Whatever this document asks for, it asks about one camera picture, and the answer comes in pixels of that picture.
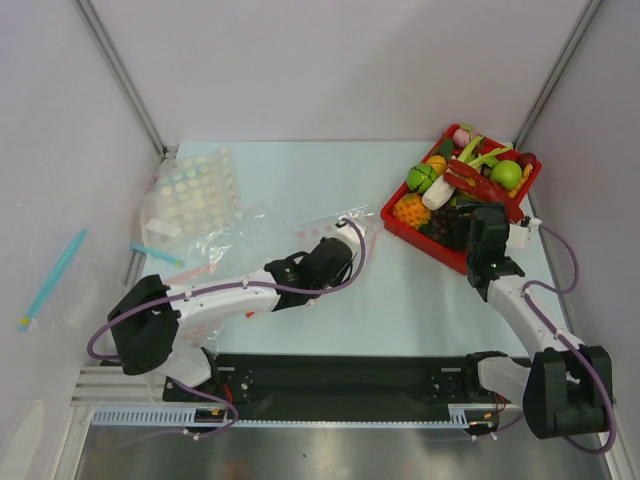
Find red toy lobster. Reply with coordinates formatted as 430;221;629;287
442;160;525;223

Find red dotted zip bag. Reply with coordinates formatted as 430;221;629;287
244;205;378;311

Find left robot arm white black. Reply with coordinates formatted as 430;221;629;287
108;236;366;400

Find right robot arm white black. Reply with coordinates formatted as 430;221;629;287
461;204;617;455

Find blue zipper clear bag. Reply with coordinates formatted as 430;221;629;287
138;200;284;269

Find purple toy grapes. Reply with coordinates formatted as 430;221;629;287
421;206;470;248

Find white green toy celery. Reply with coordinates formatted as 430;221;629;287
422;137;511;210

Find green toy apple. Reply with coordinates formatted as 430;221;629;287
490;160;523;191

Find orange toy pineapple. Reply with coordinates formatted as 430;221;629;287
392;193;431;230

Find dark red toy plum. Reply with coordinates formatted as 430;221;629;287
516;152;538;170

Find orange toy fruit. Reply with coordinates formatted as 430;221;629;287
426;155;448;175

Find pink toy radish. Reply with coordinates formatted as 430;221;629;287
452;124;475;149

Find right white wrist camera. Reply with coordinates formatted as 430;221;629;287
506;217;542;250

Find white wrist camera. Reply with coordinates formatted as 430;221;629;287
334;217;366;250
506;217;542;250

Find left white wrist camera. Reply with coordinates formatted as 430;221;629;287
334;217;366;250

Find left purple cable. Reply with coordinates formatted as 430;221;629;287
87;219;367;441

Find purple cable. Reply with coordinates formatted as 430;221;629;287
519;222;617;456
87;219;367;441

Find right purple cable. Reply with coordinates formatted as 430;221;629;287
519;222;617;456

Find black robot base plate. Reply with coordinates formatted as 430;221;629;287
162;354;501;423

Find grey slotted cable duct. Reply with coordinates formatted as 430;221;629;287
91;406;495;430

